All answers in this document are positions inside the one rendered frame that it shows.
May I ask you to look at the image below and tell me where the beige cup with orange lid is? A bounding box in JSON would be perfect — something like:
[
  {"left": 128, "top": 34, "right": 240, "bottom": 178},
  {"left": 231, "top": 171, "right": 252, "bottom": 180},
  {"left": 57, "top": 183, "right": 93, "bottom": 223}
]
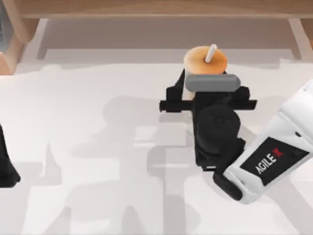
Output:
[{"left": 183, "top": 44, "right": 228, "bottom": 101}]

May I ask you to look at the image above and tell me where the pale grey rounded box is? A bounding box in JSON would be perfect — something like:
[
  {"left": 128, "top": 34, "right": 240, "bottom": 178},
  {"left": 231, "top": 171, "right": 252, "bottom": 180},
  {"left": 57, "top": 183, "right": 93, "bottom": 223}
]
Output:
[{"left": 185, "top": 74, "right": 241, "bottom": 93}]

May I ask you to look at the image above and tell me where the wooden open shelf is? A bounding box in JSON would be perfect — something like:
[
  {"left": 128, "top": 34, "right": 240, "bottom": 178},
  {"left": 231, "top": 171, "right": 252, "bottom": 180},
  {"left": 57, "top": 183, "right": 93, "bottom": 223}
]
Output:
[{"left": 15, "top": 0, "right": 313, "bottom": 61}]

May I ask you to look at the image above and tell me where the wooden cupboard with grey inside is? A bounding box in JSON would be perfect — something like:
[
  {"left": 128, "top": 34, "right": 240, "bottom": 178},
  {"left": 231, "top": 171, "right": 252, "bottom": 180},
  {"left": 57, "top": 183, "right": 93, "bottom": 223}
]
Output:
[{"left": 0, "top": 0, "right": 28, "bottom": 75}]

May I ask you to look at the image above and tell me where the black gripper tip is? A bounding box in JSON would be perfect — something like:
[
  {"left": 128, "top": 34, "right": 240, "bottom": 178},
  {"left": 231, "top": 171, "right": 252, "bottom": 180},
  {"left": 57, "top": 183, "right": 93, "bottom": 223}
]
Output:
[{"left": 0, "top": 124, "right": 22, "bottom": 189}]

